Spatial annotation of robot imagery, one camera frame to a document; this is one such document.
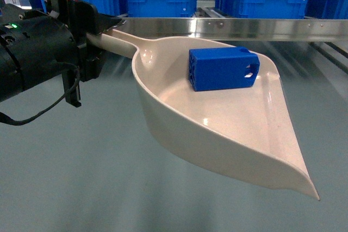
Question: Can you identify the steel flow rack shelf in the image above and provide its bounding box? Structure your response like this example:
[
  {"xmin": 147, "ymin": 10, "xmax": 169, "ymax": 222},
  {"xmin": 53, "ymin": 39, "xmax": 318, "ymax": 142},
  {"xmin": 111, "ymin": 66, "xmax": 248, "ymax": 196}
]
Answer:
[{"xmin": 0, "ymin": 0, "xmax": 348, "ymax": 75}]

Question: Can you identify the black cable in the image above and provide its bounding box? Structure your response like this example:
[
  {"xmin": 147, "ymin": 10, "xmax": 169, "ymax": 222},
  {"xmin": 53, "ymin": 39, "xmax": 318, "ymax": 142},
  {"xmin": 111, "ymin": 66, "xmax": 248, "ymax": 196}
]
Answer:
[{"xmin": 0, "ymin": 62, "xmax": 82, "ymax": 127}]

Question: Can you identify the blue bin front left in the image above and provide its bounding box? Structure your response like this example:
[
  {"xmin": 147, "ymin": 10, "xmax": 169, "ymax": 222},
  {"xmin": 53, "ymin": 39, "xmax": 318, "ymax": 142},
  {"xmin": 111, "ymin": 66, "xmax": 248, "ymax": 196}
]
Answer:
[{"xmin": 127, "ymin": 0, "xmax": 197, "ymax": 17}]

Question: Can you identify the blue bin front right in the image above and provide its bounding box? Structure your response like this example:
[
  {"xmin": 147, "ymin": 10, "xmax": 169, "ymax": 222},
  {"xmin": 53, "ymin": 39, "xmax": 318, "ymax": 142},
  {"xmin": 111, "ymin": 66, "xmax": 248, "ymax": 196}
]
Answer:
[{"xmin": 215, "ymin": 0, "xmax": 308, "ymax": 19}]

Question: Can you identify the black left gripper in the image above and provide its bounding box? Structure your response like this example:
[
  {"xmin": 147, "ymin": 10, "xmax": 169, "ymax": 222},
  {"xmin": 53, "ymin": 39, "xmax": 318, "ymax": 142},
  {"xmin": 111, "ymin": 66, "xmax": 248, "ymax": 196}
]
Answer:
[{"xmin": 45, "ymin": 0, "xmax": 122, "ymax": 108}]

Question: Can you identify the blue bin far right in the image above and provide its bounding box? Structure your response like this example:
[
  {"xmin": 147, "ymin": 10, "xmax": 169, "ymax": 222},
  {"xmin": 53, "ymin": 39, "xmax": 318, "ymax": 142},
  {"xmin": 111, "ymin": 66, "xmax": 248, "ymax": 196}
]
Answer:
[{"xmin": 305, "ymin": 0, "xmax": 347, "ymax": 20}]

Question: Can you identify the blue plastic block part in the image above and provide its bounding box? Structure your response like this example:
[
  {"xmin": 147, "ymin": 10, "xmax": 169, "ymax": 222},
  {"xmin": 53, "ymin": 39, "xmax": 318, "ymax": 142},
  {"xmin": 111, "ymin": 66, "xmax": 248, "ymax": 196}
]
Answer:
[{"xmin": 188, "ymin": 47, "xmax": 260, "ymax": 91}]

